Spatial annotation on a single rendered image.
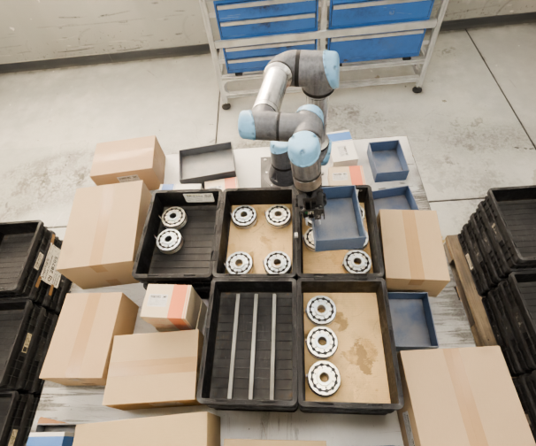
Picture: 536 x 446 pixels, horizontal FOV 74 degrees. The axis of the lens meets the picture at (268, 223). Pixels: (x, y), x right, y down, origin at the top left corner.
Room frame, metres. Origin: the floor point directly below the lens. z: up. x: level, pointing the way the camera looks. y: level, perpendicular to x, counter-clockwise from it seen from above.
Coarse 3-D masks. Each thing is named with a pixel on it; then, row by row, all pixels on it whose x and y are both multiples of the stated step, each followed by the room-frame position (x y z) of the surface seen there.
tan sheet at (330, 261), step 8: (304, 224) 0.77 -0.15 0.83; (304, 232) 0.74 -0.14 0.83; (304, 248) 0.66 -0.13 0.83; (368, 248) 0.62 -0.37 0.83; (304, 256) 0.63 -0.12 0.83; (312, 256) 0.62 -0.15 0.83; (320, 256) 0.62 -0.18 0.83; (328, 256) 0.61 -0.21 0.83; (336, 256) 0.61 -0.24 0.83; (304, 264) 0.60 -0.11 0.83; (312, 264) 0.59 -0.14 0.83; (320, 264) 0.58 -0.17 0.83; (328, 264) 0.58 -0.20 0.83; (336, 264) 0.57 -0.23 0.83; (304, 272) 0.56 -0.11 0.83; (312, 272) 0.56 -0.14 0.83; (320, 272) 0.55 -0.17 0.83; (328, 272) 0.55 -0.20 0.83; (336, 272) 0.54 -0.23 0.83; (344, 272) 0.54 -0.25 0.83
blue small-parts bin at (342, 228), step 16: (336, 192) 0.70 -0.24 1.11; (352, 192) 0.70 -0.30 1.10; (336, 208) 0.66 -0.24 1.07; (352, 208) 0.65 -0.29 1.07; (320, 224) 0.61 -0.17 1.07; (336, 224) 0.60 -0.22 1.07; (352, 224) 0.59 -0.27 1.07; (320, 240) 0.52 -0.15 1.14; (336, 240) 0.51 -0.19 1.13; (352, 240) 0.51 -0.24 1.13
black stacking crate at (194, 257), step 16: (208, 192) 0.94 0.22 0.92; (160, 208) 0.95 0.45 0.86; (192, 208) 0.95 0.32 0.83; (208, 208) 0.93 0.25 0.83; (160, 224) 0.89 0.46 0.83; (192, 224) 0.86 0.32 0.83; (208, 224) 0.85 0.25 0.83; (192, 240) 0.78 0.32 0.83; (208, 240) 0.77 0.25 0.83; (144, 256) 0.71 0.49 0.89; (160, 256) 0.73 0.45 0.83; (176, 256) 0.72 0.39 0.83; (192, 256) 0.71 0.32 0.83; (208, 256) 0.70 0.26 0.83; (144, 272) 0.65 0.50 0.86; (160, 272) 0.66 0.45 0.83; (176, 272) 0.65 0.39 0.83; (192, 272) 0.64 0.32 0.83; (208, 272) 0.63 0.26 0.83
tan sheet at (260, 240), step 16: (256, 208) 0.89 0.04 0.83; (288, 208) 0.86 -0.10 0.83; (256, 224) 0.81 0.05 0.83; (240, 240) 0.75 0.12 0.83; (256, 240) 0.73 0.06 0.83; (272, 240) 0.72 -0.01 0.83; (288, 240) 0.71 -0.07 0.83; (256, 256) 0.66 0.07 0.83; (288, 256) 0.64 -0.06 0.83; (256, 272) 0.59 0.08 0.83
